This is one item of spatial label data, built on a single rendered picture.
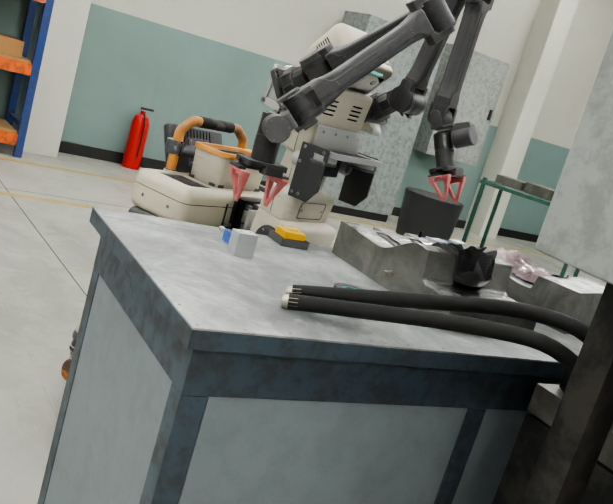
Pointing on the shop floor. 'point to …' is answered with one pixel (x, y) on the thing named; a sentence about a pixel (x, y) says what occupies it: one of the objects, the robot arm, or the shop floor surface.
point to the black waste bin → (427, 214)
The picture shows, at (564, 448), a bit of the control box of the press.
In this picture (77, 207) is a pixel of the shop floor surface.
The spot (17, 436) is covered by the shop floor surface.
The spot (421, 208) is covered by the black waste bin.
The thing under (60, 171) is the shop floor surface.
